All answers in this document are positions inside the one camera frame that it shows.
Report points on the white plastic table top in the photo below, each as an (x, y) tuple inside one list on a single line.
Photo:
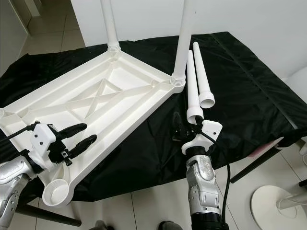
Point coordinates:
[(57, 115)]

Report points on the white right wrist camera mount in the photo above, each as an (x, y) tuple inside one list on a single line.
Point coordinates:
[(211, 129)]

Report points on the white round stand base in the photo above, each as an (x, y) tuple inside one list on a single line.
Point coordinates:
[(271, 203)]

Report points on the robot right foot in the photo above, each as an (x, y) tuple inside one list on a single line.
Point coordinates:
[(170, 225)]

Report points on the white round chair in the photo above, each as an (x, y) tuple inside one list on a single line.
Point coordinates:
[(297, 79)]

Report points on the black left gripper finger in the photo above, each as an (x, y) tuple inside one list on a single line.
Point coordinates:
[(83, 143), (74, 129)]

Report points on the black metal table leg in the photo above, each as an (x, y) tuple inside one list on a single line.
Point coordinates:
[(53, 215), (256, 165)]

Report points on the pink table edge piece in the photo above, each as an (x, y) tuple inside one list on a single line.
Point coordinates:
[(266, 148)]

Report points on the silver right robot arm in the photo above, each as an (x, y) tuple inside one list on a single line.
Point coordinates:
[(201, 182)]

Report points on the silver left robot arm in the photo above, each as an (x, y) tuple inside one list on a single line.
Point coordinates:
[(14, 191)]

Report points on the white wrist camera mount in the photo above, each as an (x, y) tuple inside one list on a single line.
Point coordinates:
[(43, 139), (211, 129)]

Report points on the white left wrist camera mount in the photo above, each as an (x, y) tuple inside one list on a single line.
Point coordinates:
[(43, 139)]

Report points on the black cloth table cover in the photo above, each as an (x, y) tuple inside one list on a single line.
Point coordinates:
[(254, 86)]

